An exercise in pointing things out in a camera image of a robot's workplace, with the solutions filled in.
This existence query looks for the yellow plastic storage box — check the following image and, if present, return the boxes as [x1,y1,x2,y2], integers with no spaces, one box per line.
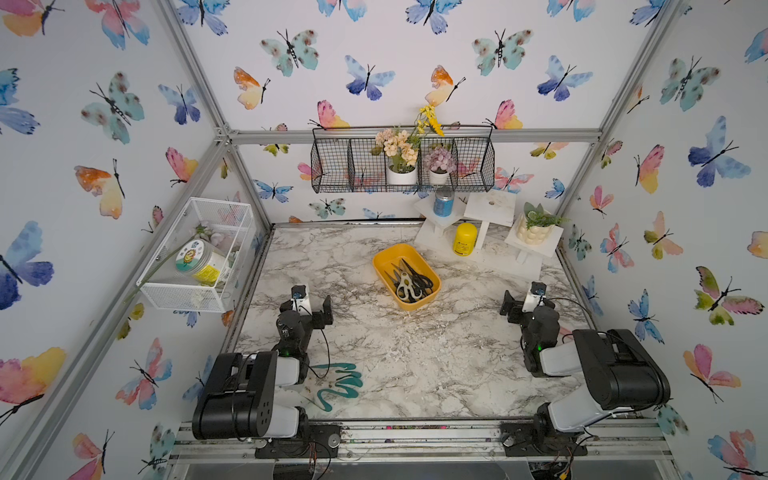
[372,243,441,312]

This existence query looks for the small black scissors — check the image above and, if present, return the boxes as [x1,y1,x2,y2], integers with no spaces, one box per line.
[385,273,400,293]

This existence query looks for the cream handled kitchen scissors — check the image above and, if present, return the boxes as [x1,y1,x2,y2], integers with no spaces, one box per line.
[394,267,424,303]

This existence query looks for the large black scissors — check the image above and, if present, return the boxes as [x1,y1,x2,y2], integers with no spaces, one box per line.
[400,259,434,295]

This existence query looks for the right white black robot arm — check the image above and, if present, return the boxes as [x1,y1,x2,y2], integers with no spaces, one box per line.
[500,282,671,434]

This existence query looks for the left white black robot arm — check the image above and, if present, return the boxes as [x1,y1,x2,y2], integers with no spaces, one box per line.
[191,294,333,440]

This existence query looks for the succulent in cream pot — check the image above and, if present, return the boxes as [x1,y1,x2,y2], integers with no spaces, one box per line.
[515,202,567,245]

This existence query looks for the yellow plastic jar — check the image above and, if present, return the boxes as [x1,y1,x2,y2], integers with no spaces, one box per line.
[453,222,478,257]

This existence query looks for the green lid yellow jar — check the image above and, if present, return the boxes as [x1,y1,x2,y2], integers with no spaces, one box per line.
[174,239,229,287]

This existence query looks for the white tiered display stand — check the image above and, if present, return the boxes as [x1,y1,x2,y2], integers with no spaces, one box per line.
[414,190,563,281]

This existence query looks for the blue tin can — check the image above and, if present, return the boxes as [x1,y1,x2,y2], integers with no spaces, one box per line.
[433,185,454,218]

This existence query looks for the purple flowers white pot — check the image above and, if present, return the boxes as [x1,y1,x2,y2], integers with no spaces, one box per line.
[426,143,457,186]

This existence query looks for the peach flowers white pot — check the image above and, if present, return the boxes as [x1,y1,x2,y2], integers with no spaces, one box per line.
[371,128,421,186]

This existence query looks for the yellow artificial flower sprig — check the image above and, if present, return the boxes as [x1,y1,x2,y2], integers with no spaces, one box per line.
[415,104,444,137]

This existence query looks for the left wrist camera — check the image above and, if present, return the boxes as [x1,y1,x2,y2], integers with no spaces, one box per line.
[291,285,312,316]

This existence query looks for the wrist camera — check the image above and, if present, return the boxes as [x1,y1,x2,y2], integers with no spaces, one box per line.
[522,281,547,313]
[291,285,312,316]

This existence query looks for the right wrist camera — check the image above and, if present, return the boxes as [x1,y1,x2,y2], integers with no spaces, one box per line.
[522,281,547,313]

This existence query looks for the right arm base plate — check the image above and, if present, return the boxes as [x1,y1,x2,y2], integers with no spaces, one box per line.
[499,422,588,458]

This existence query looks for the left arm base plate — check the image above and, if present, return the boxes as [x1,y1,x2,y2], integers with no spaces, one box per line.
[254,421,341,460]

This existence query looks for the clear acrylic wall box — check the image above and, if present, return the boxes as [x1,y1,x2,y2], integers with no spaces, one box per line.
[136,197,256,313]

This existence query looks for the aluminium front rail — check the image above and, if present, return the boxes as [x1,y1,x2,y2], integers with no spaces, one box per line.
[170,418,673,465]

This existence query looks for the black wire wall basket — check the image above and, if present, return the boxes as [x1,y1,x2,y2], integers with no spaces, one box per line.
[310,124,496,193]

